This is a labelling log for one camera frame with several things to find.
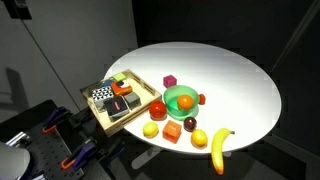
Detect light green cube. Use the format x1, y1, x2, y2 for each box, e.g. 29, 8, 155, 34
112, 72, 127, 82

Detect magenta cube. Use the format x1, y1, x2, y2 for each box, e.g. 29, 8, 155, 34
162, 74, 178, 89

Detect round yellow-orange toy fruit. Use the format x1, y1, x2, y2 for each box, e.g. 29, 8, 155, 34
190, 129, 209, 149

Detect blue cube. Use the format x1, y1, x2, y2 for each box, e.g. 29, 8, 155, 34
101, 79, 114, 88

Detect dark purple toy plum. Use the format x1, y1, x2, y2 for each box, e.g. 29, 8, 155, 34
183, 116, 198, 132

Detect silver metal bracket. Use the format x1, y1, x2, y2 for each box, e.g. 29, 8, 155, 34
5, 131, 31, 148

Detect orange block with white hole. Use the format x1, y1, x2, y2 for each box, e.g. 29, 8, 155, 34
110, 79, 134, 97

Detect purple clamp orange handles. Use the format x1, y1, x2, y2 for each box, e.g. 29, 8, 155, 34
60, 139, 98, 171
41, 105, 73, 134

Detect small red toy fruit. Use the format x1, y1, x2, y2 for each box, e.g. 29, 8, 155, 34
198, 93, 207, 106

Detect green plastic bowl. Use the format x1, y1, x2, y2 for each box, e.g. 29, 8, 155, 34
162, 84, 200, 121

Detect black perforated mounting table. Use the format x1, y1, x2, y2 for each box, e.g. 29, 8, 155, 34
0, 99, 114, 180

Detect red toy apple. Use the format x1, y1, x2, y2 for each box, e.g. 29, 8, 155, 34
148, 100, 168, 121

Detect grey cube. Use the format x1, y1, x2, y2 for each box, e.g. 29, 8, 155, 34
123, 91, 142, 109

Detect black wall fixture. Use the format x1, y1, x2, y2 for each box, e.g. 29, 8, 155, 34
2, 0, 33, 20

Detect yellow toy banana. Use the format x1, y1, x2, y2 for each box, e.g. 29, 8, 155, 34
211, 127, 236, 176

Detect white table base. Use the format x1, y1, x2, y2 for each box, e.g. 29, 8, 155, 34
130, 146, 164, 170

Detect yellow toy lemon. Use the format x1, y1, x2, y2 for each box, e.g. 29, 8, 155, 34
142, 121, 160, 139

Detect wooden tray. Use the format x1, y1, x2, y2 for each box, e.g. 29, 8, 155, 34
79, 68, 163, 138

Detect orange toy fruit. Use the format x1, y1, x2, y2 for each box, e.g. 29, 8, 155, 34
176, 94, 195, 111

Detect black white patterned cube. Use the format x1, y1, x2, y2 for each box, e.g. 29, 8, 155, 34
91, 85, 116, 112

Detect orange toy block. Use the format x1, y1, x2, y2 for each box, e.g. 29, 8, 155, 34
162, 119, 183, 145

